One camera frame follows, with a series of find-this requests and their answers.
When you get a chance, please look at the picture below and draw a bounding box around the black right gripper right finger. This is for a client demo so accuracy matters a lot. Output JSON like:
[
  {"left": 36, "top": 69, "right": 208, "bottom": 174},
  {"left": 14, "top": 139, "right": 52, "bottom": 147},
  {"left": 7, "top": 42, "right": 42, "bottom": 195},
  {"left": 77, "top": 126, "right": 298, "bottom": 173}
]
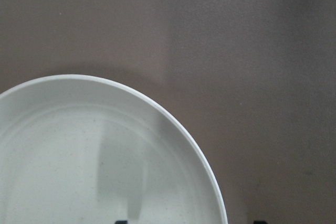
[{"left": 253, "top": 220, "right": 267, "bottom": 224}]

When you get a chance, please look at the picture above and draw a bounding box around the white round plate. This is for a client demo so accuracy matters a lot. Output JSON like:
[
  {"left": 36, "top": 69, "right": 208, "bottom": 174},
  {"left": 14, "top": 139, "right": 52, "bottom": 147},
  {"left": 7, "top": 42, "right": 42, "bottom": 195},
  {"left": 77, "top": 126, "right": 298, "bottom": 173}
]
[{"left": 1, "top": 74, "right": 228, "bottom": 223}]

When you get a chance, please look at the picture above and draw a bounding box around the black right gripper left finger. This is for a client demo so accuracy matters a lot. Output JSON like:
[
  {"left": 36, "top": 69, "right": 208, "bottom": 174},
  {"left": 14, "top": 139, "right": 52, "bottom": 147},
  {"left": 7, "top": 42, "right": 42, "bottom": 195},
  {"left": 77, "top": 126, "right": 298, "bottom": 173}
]
[{"left": 115, "top": 220, "right": 128, "bottom": 224}]

